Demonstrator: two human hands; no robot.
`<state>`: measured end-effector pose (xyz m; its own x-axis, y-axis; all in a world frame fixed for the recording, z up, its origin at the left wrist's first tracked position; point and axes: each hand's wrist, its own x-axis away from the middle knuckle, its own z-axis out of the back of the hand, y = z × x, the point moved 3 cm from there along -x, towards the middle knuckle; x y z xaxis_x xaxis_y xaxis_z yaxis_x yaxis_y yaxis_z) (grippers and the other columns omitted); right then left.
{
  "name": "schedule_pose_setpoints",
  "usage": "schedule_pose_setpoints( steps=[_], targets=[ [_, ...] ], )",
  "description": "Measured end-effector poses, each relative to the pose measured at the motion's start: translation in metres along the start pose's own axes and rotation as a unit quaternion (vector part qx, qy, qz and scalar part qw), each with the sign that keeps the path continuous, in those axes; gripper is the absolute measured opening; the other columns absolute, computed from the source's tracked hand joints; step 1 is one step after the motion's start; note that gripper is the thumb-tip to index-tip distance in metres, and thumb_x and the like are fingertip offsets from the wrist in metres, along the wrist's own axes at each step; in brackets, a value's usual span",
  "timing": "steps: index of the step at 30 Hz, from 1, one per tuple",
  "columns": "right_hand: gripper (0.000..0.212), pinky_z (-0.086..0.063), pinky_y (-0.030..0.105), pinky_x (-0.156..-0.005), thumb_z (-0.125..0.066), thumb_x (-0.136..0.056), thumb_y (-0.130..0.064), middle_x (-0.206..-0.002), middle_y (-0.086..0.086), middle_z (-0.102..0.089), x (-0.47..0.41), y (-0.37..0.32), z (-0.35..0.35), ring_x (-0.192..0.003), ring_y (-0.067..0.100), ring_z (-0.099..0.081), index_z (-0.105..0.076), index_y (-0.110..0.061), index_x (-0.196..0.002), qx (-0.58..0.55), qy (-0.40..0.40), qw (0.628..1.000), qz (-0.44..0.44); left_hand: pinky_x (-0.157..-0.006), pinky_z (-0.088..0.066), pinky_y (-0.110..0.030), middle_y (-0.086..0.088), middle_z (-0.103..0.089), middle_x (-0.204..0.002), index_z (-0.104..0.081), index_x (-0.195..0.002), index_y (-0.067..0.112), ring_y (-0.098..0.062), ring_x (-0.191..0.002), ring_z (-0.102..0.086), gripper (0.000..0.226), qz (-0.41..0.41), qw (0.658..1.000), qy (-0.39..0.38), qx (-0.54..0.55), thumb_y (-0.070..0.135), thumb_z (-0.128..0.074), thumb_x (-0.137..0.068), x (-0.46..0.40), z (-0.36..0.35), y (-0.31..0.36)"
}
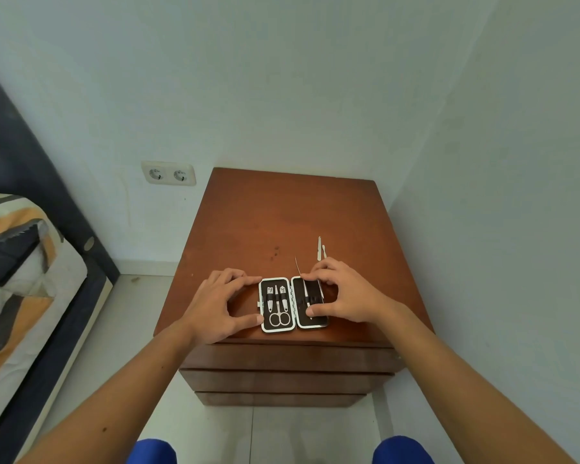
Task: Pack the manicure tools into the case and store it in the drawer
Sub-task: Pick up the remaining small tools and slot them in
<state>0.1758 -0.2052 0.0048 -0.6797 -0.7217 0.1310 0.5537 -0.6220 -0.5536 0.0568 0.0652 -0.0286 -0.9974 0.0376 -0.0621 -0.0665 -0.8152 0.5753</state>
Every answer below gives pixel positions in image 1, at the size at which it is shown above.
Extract person's left hand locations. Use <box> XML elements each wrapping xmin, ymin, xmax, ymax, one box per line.
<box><xmin>181</xmin><ymin>268</ymin><xmax>265</xmax><ymax>346</ymax></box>

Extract person's right hand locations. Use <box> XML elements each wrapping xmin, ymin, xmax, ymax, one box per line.
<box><xmin>300</xmin><ymin>257</ymin><xmax>393</xmax><ymax>325</ymax></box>

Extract thin silver pick tool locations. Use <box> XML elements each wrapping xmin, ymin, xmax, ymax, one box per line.
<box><xmin>294</xmin><ymin>256</ymin><xmax>314</xmax><ymax>320</ymax></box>

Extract black white-trimmed manicure case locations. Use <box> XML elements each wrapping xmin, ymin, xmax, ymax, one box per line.
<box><xmin>257</xmin><ymin>276</ymin><xmax>330</xmax><ymax>334</ymax></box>

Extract person's left forearm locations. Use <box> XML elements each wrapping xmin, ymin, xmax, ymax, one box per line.
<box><xmin>18</xmin><ymin>320</ymin><xmax>214</xmax><ymax>464</ymax></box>

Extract person's right forearm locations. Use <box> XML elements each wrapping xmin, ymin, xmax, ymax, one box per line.
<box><xmin>381</xmin><ymin>304</ymin><xmax>577</xmax><ymax>464</ymax></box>

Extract small silver scissors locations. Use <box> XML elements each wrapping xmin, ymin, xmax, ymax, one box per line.
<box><xmin>269</xmin><ymin>285</ymin><xmax>290</xmax><ymax>328</ymax></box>

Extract brown wooden drawer front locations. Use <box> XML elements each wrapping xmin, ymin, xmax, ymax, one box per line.
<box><xmin>179</xmin><ymin>369</ymin><xmax>395</xmax><ymax>396</ymax></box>
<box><xmin>179</xmin><ymin>342</ymin><xmax>407</xmax><ymax>374</ymax></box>
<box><xmin>194</xmin><ymin>391</ymin><xmax>376</xmax><ymax>408</ymax></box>

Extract brown wooden nightstand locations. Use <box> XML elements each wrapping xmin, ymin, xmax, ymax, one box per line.
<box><xmin>153</xmin><ymin>167</ymin><xmax>435</xmax><ymax>408</ymax></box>

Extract person's blue trousers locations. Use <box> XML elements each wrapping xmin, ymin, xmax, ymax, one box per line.
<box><xmin>127</xmin><ymin>435</ymin><xmax>436</xmax><ymax>464</ymax></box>

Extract striped orange grey bedding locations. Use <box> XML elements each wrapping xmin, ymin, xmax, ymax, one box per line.
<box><xmin>0</xmin><ymin>191</ymin><xmax>89</xmax><ymax>433</ymax></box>

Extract white double wall socket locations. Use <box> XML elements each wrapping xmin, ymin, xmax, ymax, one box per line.
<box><xmin>140</xmin><ymin>160</ymin><xmax>197</xmax><ymax>187</ymax></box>

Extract dark blue bed frame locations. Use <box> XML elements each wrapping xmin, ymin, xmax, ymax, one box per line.
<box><xmin>0</xmin><ymin>55</ymin><xmax>121</xmax><ymax>464</ymax></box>

